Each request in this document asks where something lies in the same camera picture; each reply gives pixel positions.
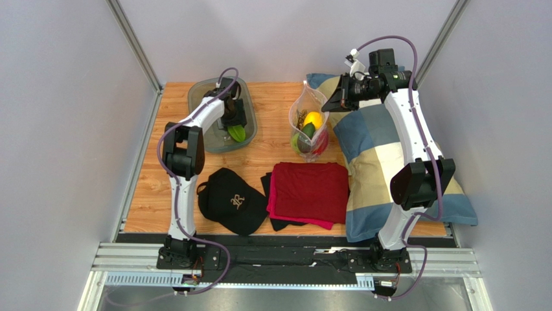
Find green star fruit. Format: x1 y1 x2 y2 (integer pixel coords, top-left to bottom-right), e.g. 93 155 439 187
227 125 246 143

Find yellow lemon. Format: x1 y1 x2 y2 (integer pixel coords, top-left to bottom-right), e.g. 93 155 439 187
303 111 324 130

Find clear zip top bag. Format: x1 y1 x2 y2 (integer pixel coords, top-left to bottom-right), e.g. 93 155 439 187
288 81 329 163

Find red bell pepper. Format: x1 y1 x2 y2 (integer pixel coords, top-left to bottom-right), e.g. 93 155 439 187
312 130 329 156

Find dark green avocado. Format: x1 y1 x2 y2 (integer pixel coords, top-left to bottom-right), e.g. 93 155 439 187
298 124 316 154

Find green apple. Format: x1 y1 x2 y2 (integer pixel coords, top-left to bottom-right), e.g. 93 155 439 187
290 133 301 154

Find brown longan bunch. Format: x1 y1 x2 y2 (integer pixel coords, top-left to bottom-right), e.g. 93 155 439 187
293 109 308 129

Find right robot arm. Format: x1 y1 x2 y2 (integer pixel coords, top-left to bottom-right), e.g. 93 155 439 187
322 49 455 271

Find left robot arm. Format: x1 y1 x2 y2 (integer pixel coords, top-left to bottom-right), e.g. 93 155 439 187
157 77 244 270

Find grey plastic food tray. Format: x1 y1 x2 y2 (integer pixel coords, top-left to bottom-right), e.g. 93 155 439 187
188 78 258 154

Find black baseball cap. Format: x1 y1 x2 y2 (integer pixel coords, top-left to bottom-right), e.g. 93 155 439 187
196 168 268 236

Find dark red folded cloth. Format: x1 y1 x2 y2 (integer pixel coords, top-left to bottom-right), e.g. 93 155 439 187
270 163 349 229

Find pink folded cloth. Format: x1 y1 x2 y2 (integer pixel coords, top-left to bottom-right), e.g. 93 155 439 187
266 175 334 230

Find black folded cloth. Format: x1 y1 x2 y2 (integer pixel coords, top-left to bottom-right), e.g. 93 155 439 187
260 172 305 231

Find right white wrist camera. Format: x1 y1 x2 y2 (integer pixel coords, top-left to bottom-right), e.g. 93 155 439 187
345 49 366 80

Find right aluminium frame post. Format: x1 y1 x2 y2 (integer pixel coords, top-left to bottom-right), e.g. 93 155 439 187
415 0 471 87

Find aluminium frame post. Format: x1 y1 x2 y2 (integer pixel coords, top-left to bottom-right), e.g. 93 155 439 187
106 0 163 93
415 0 471 87

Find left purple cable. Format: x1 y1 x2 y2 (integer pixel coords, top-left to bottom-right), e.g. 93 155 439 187
157 67 240 299

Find purple cable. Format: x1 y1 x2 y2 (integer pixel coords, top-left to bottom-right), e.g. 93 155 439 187
353 36 444 301
157 67 240 299

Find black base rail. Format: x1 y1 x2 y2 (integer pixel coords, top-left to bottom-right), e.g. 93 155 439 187
116 233 458 286

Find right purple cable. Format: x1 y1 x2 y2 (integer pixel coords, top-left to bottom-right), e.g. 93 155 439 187
353 36 444 301

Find left aluminium frame post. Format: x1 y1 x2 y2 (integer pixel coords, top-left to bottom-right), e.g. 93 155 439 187
106 0 163 93

